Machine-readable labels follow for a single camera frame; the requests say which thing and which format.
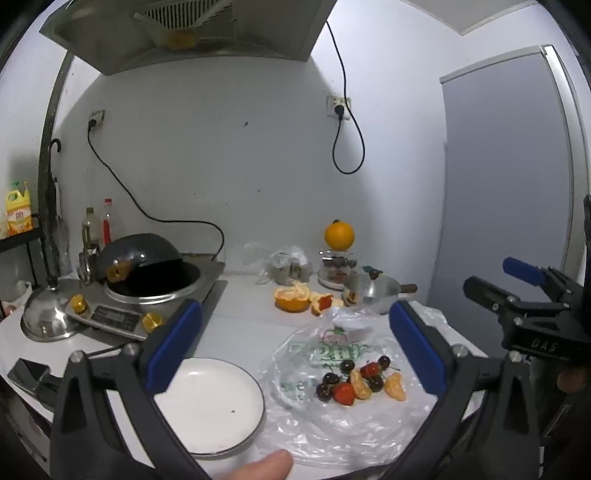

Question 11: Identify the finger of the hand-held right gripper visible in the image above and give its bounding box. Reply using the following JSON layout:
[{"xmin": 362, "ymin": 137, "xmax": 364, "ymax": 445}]
[
  {"xmin": 502, "ymin": 257, "xmax": 578, "ymax": 301},
  {"xmin": 462, "ymin": 275, "xmax": 553, "ymax": 324}
]

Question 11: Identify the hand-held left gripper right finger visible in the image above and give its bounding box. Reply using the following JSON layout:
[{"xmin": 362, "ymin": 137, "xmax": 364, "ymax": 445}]
[{"xmin": 383, "ymin": 299, "xmax": 541, "ymax": 480}]

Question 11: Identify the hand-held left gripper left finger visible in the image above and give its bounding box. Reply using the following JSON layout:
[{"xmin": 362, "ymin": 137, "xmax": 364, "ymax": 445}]
[{"xmin": 50, "ymin": 299, "xmax": 218, "ymax": 480}]

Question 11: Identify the peeled orange segment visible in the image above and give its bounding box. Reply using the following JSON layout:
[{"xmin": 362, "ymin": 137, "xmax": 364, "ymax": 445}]
[
  {"xmin": 349, "ymin": 368, "xmax": 373, "ymax": 400},
  {"xmin": 384, "ymin": 373, "xmax": 407, "ymax": 402}
]

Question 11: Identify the white round plate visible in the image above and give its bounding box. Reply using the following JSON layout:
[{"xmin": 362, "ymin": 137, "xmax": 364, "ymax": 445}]
[{"xmin": 152, "ymin": 357, "xmax": 266, "ymax": 459}]

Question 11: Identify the clear printed plastic bag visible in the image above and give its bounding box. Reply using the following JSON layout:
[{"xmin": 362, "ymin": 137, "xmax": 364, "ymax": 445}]
[{"xmin": 256, "ymin": 307, "xmax": 490, "ymax": 469}]

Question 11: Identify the person's right hand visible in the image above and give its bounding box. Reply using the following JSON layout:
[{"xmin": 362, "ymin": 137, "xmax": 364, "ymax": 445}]
[{"xmin": 556, "ymin": 368, "xmax": 591, "ymax": 394}]

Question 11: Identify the person's left hand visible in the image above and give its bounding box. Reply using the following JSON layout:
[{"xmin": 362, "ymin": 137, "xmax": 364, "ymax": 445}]
[{"xmin": 226, "ymin": 450, "xmax": 294, "ymax": 480}]

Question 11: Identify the steel induction cooker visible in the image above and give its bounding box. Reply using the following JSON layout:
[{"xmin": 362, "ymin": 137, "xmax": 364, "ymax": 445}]
[{"xmin": 65, "ymin": 258, "xmax": 227, "ymax": 342}]

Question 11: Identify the small steel lidded pot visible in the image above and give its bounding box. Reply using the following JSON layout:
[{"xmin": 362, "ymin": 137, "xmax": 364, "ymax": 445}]
[{"xmin": 344, "ymin": 271, "xmax": 419, "ymax": 315}]

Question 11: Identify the grey refrigerator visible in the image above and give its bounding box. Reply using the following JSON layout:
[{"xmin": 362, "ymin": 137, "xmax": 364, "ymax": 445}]
[{"xmin": 438, "ymin": 45, "xmax": 587, "ymax": 315}]

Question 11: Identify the orange peel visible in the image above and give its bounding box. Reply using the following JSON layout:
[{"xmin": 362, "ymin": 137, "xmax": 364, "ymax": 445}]
[{"xmin": 310, "ymin": 292, "xmax": 345, "ymax": 317}]

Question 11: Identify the white dish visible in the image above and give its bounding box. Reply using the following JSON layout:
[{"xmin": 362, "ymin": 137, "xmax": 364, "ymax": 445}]
[{"xmin": 318, "ymin": 272, "xmax": 352, "ymax": 291}]

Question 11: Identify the glass jar with chestnuts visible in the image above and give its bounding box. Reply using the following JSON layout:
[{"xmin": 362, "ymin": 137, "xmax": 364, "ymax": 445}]
[{"xmin": 318, "ymin": 249, "xmax": 358, "ymax": 278}]

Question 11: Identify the half peeled orange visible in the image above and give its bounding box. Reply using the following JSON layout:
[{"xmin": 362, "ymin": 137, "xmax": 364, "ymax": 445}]
[{"xmin": 274, "ymin": 282, "xmax": 311, "ymax": 313}]

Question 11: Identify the steel pot lid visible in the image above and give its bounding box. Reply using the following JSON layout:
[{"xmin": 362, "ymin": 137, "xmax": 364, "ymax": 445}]
[{"xmin": 21, "ymin": 281, "xmax": 86, "ymax": 343}]

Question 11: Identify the crumpled clear bag with cups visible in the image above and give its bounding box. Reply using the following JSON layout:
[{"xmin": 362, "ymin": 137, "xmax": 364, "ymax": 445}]
[{"xmin": 244, "ymin": 242, "xmax": 315, "ymax": 284}]

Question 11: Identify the whole orange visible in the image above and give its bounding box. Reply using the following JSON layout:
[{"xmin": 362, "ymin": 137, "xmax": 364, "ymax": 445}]
[{"xmin": 324, "ymin": 220, "xmax": 355, "ymax": 252}]

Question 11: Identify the red capped clear bottle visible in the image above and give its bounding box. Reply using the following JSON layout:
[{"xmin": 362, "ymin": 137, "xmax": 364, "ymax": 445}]
[{"xmin": 99, "ymin": 198, "xmax": 125, "ymax": 250}]

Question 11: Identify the dark glass bottle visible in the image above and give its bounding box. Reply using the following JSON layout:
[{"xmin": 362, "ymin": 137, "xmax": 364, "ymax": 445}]
[{"xmin": 82, "ymin": 207, "xmax": 100, "ymax": 254}]

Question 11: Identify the dark metal object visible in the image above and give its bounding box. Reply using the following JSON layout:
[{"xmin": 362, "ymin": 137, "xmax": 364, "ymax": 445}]
[{"xmin": 7, "ymin": 357, "xmax": 63, "ymax": 402}]

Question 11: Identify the dark folded umbrella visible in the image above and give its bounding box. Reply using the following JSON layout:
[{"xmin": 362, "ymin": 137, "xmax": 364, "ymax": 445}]
[{"xmin": 46, "ymin": 138, "xmax": 72, "ymax": 289}]

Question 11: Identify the black metal rack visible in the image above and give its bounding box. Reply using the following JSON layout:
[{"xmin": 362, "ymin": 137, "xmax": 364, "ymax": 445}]
[{"xmin": 0, "ymin": 226, "xmax": 47, "ymax": 296}]

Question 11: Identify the yellow detergent bottle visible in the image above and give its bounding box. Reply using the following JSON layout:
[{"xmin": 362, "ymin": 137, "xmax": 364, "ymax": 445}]
[{"xmin": 6, "ymin": 181, "xmax": 35, "ymax": 237}]

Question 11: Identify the grey vertical pipe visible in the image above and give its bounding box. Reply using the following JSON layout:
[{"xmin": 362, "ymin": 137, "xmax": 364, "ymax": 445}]
[{"xmin": 38, "ymin": 50, "xmax": 75, "ymax": 222}]

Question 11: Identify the yellow hood oil cup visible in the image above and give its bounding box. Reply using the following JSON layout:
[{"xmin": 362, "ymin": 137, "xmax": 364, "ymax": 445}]
[{"xmin": 167, "ymin": 32, "xmax": 197, "ymax": 51}]

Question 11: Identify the steel range hood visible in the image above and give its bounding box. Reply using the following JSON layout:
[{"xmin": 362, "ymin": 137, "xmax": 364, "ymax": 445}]
[{"xmin": 39, "ymin": 0, "xmax": 340, "ymax": 77}]

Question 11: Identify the black wok wooden handle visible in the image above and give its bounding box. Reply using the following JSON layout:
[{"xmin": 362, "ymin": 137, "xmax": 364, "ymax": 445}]
[{"xmin": 95, "ymin": 233, "xmax": 184, "ymax": 282}]

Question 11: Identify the black cooker power cable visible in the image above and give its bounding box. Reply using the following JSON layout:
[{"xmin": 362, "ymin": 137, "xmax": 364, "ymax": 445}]
[{"xmin": 87, "ymin": 122, "xmax": 225, "ymax": 261}]

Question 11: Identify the black hood power cable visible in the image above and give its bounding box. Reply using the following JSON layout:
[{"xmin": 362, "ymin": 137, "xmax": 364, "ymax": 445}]
[{"xmin": 324, "ymin": 21, "xmax": 366, "ymax": 175}]

